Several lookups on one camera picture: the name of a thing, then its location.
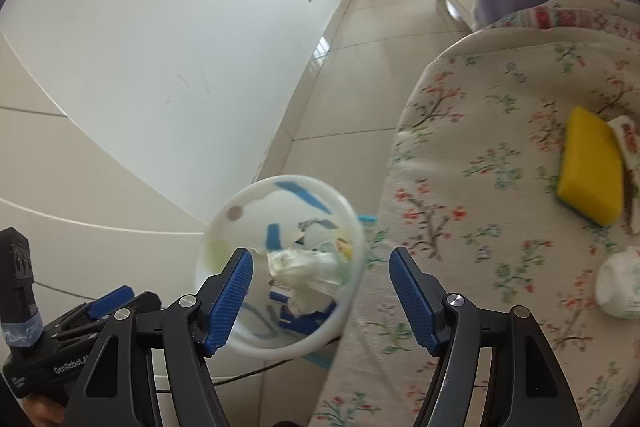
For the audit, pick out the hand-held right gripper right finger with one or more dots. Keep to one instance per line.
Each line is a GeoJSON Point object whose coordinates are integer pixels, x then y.
{"type": "Point", "coordinates": [415, 302]}

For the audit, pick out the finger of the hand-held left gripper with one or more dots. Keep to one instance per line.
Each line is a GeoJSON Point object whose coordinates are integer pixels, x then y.
{"type": "Point", "coordinates": [110, 302]}
{"type": "Point", "coordinates": [147, 302]}

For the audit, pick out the white printed wrapper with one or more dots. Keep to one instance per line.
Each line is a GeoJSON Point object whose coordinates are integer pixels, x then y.
{"type": "Point", "coordinates": [631, 147]}

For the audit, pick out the white wardrobe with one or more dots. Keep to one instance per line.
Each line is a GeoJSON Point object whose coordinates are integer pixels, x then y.
{"type": "Point", "coordinates": [75, 167]}

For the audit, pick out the small white cup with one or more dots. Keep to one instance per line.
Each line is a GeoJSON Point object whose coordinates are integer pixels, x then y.
{"type": "Point", "coordinates": [620, 282]}

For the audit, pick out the white tissue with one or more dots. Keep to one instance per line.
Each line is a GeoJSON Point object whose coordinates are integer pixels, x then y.
{"type": "Point", "coordinates": [305, 267]}

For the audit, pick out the person's left hand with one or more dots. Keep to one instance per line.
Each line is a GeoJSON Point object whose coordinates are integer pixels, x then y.
{"type": "Point", "coordinates": [45, 414]}

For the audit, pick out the white patterned plastic bin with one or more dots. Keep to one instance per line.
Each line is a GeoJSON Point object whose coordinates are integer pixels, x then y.
{"type": "Point", "coordinates": [220, 252]}

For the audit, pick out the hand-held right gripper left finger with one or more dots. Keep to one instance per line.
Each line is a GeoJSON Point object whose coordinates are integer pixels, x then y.
{"type": "Point", "coordinates": [230, 302]}

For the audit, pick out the floral tablecloth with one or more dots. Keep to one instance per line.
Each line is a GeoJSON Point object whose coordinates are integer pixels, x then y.
{"type": "Point", "coordinates": [475, 157]}

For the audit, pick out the yellow sponge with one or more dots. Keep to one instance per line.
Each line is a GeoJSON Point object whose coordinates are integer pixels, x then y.
{"type": "Point", "coordinates": [590, 167]}

